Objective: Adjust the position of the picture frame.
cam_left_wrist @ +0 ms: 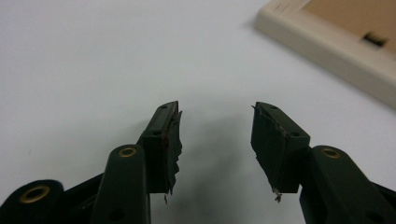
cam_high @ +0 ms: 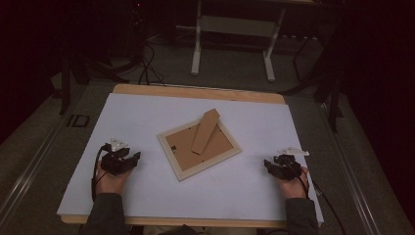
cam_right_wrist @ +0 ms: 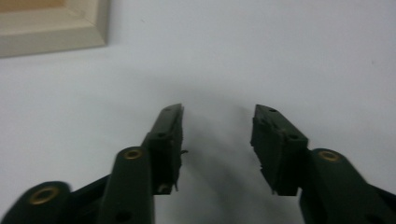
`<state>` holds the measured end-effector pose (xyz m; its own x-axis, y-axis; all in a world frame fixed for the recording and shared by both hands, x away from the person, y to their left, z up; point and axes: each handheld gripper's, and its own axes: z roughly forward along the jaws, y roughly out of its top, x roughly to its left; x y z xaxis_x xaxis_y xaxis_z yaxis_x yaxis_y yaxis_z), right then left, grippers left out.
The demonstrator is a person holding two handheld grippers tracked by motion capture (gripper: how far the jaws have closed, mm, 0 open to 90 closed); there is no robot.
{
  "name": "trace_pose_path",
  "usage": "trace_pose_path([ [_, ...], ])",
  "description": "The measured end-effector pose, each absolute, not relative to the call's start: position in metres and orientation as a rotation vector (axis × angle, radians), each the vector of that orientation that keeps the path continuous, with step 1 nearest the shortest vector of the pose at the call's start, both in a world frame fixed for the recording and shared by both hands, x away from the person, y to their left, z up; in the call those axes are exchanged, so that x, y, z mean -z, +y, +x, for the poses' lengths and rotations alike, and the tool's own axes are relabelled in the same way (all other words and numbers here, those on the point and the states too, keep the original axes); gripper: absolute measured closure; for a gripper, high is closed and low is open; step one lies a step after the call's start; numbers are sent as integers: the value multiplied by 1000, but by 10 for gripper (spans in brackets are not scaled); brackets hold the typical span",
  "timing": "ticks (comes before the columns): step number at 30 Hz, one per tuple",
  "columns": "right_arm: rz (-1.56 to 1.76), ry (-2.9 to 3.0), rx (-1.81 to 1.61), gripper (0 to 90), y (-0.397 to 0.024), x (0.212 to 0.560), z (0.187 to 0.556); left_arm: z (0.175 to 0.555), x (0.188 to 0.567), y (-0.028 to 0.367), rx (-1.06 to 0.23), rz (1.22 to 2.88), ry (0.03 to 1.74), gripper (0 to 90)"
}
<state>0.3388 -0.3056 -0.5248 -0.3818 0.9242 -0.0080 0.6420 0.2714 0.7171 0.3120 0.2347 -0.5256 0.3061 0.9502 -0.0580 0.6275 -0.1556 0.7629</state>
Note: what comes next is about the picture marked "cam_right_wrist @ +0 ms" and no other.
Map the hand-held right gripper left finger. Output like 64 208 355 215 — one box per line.
141 103 189 196

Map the wooden picture frame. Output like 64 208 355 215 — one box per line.
0 0 111 59

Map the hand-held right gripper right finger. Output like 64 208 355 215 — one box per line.
250 104 309 197

